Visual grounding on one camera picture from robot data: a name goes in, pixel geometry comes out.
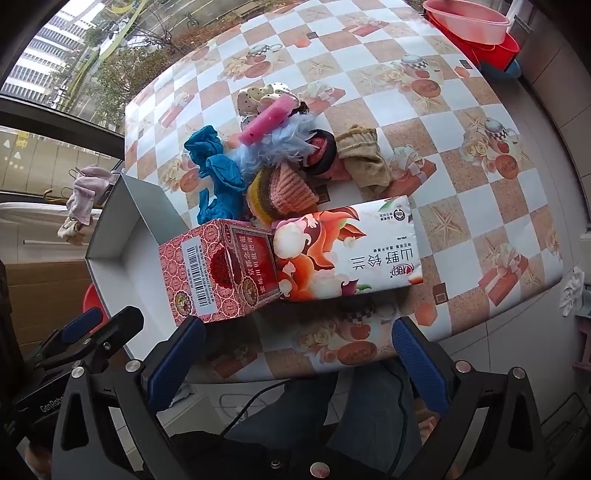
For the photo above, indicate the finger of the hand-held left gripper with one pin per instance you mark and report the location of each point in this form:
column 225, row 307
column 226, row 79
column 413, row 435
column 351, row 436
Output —
column 117, row 325
column 81, row 327

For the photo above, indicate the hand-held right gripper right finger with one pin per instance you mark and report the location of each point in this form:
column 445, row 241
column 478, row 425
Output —
column 415, row 364

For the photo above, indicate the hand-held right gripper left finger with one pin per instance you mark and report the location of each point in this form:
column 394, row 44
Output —
column 175, row 364

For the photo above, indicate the grey white cardboard box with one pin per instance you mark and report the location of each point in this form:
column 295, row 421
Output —
column 120, row 277

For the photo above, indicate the blue stockings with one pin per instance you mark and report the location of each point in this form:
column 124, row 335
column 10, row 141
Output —
column 221, row 175

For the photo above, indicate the beige sock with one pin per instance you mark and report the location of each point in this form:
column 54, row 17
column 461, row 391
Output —
column 364, row 157

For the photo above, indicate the pink black sock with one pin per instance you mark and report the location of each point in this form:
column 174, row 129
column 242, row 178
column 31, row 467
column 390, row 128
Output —
column 323, row 152

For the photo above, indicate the light blue fluffy cloth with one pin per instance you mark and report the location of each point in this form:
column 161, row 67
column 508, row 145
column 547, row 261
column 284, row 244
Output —
column 281, row 138

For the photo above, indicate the pink fluffy cloth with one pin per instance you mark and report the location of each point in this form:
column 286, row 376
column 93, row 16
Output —
column 270, row 120

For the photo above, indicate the white polka dot scrunchie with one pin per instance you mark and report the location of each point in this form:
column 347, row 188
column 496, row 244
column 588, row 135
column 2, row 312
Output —
column 254, row 99

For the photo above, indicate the leopard print scrunchie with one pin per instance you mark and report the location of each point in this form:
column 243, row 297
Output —
column 302, row 108

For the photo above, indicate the brown cardboard panel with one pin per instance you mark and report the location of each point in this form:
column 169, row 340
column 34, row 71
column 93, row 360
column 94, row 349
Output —
column 41, row 300

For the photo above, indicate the person's right leg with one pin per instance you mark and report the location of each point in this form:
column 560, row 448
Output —
column 374, row 415

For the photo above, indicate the person's leg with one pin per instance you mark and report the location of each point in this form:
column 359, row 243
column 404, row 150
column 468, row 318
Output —
column 374, row 415
column 286, row 406

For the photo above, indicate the red patterned carton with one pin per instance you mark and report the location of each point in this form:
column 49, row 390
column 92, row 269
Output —
column 194, row 272

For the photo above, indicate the beige hanging cloth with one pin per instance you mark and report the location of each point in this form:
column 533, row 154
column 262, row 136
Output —
column 74, row 230

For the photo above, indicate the person's left leg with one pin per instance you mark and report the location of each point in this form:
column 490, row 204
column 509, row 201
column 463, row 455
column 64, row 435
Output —
column 286, row 406

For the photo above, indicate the floral tissue pack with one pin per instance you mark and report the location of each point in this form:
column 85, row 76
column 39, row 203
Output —
column 351, row 249

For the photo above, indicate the gold metal rack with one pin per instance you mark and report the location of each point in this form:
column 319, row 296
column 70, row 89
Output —
column 57, row 196

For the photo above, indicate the pale pink hanging cloth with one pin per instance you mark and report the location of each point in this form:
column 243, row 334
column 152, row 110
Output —
column 92, row 189

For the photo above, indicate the white crumpled cloth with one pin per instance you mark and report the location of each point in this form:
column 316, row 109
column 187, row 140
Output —
column 572, row 290

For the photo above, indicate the checkered printed tablecloth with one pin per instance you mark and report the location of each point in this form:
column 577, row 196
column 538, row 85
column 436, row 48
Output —
column 378, row 106

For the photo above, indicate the blue plastic basin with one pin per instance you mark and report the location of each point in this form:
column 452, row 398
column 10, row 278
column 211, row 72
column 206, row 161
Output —
column 505, row 71

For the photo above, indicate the red plastic bucket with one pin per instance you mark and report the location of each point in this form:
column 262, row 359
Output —
column 494, row 53

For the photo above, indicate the pink plastic basin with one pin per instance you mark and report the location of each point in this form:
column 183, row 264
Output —
column 466, row 21

